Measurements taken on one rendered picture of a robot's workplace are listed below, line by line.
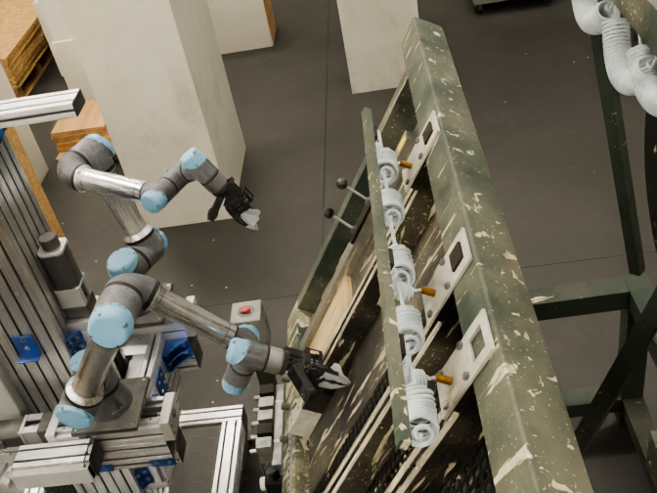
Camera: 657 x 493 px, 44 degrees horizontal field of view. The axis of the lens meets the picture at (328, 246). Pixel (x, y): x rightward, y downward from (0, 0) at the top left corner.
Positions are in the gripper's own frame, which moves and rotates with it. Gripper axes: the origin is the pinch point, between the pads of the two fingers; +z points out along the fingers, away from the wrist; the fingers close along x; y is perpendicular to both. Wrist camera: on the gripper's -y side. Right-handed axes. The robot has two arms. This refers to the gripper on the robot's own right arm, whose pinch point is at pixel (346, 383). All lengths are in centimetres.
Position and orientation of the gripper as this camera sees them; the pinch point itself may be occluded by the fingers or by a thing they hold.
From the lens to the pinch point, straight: 236.0
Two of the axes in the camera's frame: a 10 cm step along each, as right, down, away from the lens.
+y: -0.1, -6.1, 7.9
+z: 9.3, 2.7, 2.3
